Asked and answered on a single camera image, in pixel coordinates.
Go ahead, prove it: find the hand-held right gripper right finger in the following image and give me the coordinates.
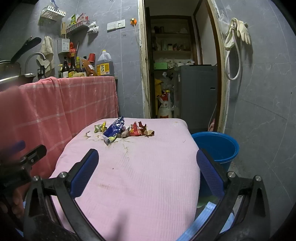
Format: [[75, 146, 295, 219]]
[[196, 148, 271, 241]]

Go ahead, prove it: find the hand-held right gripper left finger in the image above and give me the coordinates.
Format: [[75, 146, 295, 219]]
[[23, 148, 102, 241]]

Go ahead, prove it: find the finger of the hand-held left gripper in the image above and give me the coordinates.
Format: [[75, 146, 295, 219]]
[[20, 145, 47, 166], [0, 140, 26, 155]]

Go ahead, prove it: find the blue plastic bucket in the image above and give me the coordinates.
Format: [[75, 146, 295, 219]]
[[191, 132, 240, 197]]

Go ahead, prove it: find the blue snack bag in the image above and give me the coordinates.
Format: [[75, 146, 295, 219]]
[[103, 116, 126, 145]]

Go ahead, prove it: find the red snack wrapper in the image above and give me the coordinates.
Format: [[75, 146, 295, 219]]
[[129, 122, 142, 137]]

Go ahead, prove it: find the brown wrapper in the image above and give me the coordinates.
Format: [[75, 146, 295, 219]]
[[138, 121, 155, 137]]

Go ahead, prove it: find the person's left hand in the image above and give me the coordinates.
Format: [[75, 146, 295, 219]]
[[11, 185, 26, 218]]

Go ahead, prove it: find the pink plaid cloth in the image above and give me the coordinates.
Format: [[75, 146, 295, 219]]
[[0, 76, 119, 179]]

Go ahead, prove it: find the pink floral blanket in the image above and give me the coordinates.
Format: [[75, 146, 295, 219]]
[[50, 118, 201, 241]]

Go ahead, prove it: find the grey washing machine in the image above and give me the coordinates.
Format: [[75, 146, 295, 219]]
[[174, 65, 218, 133]]

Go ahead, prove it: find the white rice sack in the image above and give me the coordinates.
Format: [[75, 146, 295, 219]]
[[157, 91, 175, 119]]

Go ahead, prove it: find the steel faucet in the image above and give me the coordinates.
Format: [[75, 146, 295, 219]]
[[25, 52, 47, 76]]

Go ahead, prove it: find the tall dark glass bottle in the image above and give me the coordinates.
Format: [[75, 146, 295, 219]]
[[68, 54, 78, 78]]

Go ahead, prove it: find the beige hanging towel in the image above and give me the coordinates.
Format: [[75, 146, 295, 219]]
[[36, 36, 55, 72]]

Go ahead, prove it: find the yellow bag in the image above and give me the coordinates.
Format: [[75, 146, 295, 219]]
[[154, 79, 162, 102]]

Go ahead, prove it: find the bundle of plastic bags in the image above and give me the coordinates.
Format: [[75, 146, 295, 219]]
[[162, 72, 175, 92]]

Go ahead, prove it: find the brown sauce pouch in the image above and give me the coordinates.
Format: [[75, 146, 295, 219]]
[[81, 58, 97, 77]]

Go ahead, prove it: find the cooking oil jug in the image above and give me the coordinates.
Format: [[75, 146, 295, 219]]
[[96, 50, 112, 76]]

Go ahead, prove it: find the white utensil holder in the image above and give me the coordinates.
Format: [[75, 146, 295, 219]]
[[57, 38, 70, 54]]

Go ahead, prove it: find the wooden storage shelf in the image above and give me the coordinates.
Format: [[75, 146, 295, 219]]
[[149, 15, 197, 65]]

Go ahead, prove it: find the cream rubber glove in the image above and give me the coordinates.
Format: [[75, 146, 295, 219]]
[[236, 20, 252, 45], [224, 19, 237, 50]]

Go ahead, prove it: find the white plastic bag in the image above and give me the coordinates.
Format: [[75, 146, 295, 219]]
[[87, 21, 99, 34]]

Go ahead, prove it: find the clear plastic bag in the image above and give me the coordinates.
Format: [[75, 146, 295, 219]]
[[217, 13, 228, 33]]

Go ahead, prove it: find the thin white cord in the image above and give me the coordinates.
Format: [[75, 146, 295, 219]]
[[208, 102, 218, 132]]

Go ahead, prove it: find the white shower hose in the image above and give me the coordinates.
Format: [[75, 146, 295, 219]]
[[225, 20, 243, 81]]

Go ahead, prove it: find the wooden door frame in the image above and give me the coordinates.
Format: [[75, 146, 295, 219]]
[[137, 0, 228, 133]]

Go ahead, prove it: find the wall shelf rack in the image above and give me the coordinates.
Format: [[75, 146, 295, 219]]
[[66, 20, 90, 35]]

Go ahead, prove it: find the white wall basket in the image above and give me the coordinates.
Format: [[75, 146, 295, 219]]
[[40, 5, 65, 25]]

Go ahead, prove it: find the white cable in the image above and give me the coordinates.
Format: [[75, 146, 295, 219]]
[[133, 24, 142, 61]]

